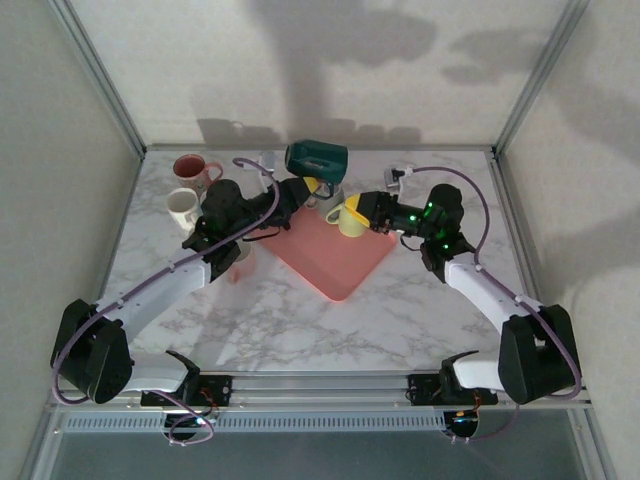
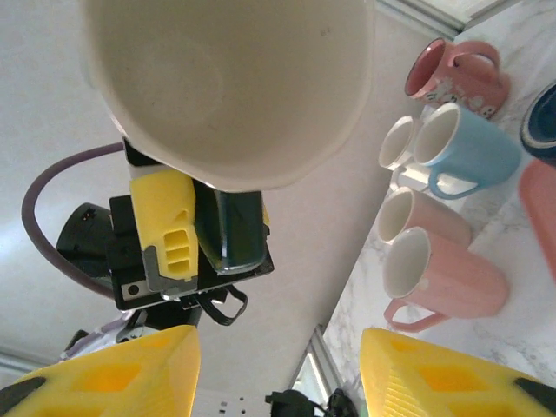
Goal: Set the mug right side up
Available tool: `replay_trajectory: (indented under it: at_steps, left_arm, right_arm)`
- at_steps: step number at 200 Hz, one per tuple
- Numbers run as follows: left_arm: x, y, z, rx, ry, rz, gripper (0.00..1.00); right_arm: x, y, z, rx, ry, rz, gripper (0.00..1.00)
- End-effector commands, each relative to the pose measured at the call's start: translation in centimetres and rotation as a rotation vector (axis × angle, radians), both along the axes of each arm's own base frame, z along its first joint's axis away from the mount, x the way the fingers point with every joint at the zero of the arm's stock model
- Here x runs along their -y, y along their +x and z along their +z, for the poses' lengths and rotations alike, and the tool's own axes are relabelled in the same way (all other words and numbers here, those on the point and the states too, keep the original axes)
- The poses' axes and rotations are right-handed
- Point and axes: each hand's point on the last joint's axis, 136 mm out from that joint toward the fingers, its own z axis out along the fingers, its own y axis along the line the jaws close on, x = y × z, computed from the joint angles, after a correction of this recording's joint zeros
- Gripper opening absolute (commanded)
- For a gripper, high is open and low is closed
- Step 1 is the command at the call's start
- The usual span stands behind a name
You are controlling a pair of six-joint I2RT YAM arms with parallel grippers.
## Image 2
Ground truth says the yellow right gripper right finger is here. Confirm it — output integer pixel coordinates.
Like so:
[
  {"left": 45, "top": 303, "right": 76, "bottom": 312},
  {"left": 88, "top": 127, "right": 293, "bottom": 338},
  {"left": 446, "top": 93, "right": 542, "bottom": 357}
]
[{"left": 360, "top": 328, "right": 556, "bottom": 417}]

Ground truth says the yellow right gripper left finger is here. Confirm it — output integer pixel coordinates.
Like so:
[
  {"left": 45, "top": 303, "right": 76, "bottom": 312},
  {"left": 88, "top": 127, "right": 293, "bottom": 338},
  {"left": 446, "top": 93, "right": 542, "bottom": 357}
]
[{"left": 0, "top": 324, "right": 202, "bottom": 417}]

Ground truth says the pale pink mug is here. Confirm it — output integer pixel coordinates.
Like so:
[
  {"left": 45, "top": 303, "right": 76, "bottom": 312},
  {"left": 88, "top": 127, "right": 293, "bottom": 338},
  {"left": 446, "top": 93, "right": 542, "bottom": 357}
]
[
  {"left": 375, "top": 186, "right": 474, "bottom": 251},
  {"left": 381, "top": 227, "right": 510, "bottom": 334}
]

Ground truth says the dark green mug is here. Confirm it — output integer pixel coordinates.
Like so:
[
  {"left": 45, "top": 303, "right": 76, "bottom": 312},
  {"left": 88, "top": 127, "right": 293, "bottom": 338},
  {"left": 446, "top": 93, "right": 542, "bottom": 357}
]
[{"left": 82, "top": 0, "right": 377, "bottom": 277}]

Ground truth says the white faceted mug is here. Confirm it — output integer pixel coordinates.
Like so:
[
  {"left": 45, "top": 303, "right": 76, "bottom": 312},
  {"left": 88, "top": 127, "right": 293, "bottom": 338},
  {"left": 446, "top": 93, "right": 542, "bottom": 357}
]
[{"left": 377, "top": 115, "right": 419, "bottom": 172}]

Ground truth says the light blue mug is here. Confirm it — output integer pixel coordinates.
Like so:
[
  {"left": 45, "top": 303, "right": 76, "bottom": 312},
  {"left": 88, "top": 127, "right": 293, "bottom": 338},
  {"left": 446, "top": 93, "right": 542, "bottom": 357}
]
[{"left": 412, "top": 103, "right": 522, "bottom": 201}]

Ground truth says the dark pink printed mug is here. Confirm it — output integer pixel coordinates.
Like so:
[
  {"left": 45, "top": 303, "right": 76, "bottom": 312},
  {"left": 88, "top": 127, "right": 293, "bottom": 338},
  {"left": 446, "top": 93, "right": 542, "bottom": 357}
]
[{"left": 403, "top": 37, "right": 513, "bottom": 122}]

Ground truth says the navy blue mug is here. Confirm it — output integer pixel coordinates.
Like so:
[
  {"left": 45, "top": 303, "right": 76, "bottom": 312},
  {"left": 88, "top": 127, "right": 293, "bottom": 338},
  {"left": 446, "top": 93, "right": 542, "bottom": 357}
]
[{"left": 520, "top": 81, "right": 556, "bottom": 169}]

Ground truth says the pink plastic tray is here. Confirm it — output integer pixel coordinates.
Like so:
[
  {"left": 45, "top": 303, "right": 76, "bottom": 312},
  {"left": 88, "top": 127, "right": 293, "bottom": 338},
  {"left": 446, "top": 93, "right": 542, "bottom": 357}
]
[{"left": 518, "top": 159, "right": 556, "bottom": 283}]

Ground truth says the thin black cable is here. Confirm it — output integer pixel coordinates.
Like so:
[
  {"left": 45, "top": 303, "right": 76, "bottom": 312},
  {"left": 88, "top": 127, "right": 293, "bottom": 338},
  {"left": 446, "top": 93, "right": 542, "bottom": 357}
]
[{"left": 197, "top": 284, "right": 249, "bottom": 327}]

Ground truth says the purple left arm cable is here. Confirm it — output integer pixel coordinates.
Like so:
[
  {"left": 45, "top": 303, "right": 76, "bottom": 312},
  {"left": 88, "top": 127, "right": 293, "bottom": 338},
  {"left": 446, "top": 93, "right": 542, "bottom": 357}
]
[{"left": 21, "top": 144, "right": 131, "bottom": 301}]

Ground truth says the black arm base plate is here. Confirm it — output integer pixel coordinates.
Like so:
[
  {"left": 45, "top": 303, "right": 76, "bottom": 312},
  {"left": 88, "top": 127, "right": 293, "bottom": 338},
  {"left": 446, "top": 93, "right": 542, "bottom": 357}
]
[{"left": 264, "top": 388, "right": 361, "bottom": 417}]

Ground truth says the aluminium frame post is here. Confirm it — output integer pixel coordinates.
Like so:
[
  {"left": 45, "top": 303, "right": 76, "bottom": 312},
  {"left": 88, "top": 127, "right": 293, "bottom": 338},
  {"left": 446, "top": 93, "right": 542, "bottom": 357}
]
[{"left": 372, "top": 0, "right": 465, "bottom": 41}]

